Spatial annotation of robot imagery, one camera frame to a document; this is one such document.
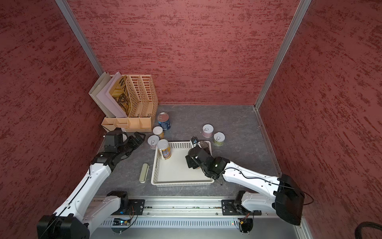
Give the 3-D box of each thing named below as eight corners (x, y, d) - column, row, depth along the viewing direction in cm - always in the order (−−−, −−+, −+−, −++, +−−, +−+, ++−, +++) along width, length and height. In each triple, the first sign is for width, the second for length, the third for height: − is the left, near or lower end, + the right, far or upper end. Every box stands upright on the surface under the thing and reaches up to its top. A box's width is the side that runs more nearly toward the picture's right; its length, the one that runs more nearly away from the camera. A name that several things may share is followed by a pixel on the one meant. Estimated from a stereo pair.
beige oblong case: (139, 183, 83) (137, 181, 81) (143, 165, 90) (142, 163, 87) (145, 183, 84) (144, 181, 81) (149, 165, 90) (148, 163, 87)
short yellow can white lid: (153, 139, 101) (151, 134, 96) (155, 130, 106) (153, 125, 101) (163, 139, 101) (162, 134, 97) (165, 130, 106) (164, 125, 101)
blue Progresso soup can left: (159, 130, 106) (156, 120, 97) (160, 122, 111) (158, 112, 102) (170, 130, 106) (168, 120, 98) (171, 122, 111) (169, 112, 103)
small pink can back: (202, 138, 103) (202, 133, 99) (202, 128, 109) (202, 123, 104) (213, 138, 104) (214, 133, 99) (212, 128, 109) (213, 123, 104)
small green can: (213, 146, 99) (214, 142, 94) (212, 135, 104) (213, 131, 100) (225, 146, 99) (226, 142, 94) (223, 135, 104) (224, 131, 100)
